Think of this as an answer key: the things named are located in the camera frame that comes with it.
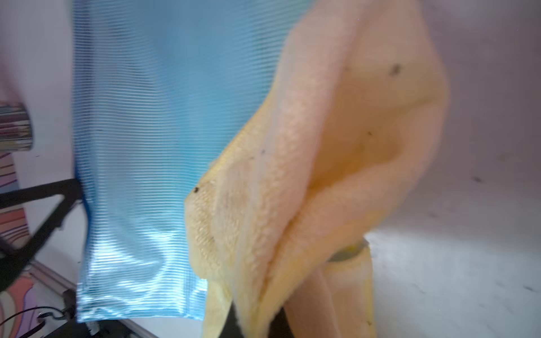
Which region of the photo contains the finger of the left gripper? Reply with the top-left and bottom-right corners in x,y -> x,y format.
1,178 -> 83,291

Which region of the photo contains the blue document bag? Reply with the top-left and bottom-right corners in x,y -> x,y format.
73,0 -> 311,322

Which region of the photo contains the yellow wiping cloth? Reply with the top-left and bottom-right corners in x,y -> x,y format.
185,1 -> 448,337

